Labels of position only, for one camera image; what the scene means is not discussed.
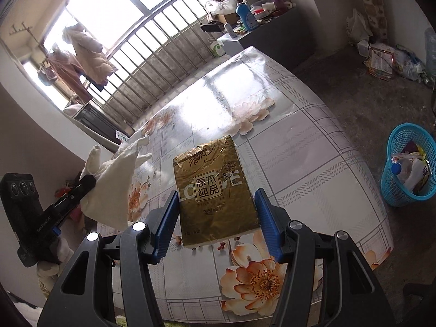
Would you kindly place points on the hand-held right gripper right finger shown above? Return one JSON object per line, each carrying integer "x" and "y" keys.
{"x": 269, "y": 224}

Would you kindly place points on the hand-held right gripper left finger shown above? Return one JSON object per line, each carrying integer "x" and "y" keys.
{"x": 167, "y": 224}

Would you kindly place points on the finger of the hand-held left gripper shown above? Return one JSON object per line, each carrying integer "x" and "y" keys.
{"x": 68, "y": 204}

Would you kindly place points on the white cloth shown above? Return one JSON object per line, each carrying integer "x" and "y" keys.
{"x": 112, "y": 184}

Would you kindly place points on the gold tissue pack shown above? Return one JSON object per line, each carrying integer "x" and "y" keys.
{"x": 211, "y": 190}

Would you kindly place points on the blue plastic basket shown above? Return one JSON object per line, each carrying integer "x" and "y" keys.
{"x": 391, "y": 184}

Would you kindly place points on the dark flat panel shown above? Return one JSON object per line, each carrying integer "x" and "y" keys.
{"x": 98, "y": 122}

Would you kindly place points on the floral plastic tablecloth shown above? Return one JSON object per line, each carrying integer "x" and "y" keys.
{"x": 306, "y": 143}

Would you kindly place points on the white fluffy blanket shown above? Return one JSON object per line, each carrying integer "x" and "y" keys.
{"x": 27, "y": 316}

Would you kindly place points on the pink hanging garment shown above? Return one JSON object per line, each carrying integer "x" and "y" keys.
{"x": 64, "y": 71}

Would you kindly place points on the beige hanging jacket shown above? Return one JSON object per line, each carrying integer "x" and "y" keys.
{"x": 90, "y": 54}

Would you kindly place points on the metal balcony railing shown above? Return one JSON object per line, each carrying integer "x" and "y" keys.
{"x": 143, "y": 64}

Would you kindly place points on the green and white paper bag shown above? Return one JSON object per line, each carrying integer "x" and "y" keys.
{"x": 217, "y": 50}

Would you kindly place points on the grey cabinet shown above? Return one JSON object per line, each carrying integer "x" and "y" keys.
{"x": 272, "y": 41}

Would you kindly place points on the small white bottle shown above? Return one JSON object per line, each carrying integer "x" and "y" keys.
{"x": 230, "y": 30}

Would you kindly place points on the pile of printed packets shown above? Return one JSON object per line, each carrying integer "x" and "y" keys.
{"x": 385, "y": 59}

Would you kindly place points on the black plastic object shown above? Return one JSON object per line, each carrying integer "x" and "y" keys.
{"x": 213, "y": 27}

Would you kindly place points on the blue detergent bottle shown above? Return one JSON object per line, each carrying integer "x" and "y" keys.
{"x": 247, "y": 17}

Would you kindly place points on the cardboard box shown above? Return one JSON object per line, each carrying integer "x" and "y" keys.
{"x": 226, "y": 18}

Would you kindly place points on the pile of small items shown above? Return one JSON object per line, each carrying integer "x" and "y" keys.
{"x": 272, "y": 10}

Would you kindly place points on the white stuffed bag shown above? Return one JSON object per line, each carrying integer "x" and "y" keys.
{"x": 221, "y": 6}

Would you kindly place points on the large clear water jug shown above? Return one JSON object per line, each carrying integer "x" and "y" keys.
{"x": 431, "y": 44}

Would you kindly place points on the tall patterned box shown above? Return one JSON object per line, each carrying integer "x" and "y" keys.
{"x": 371, "y": 3}

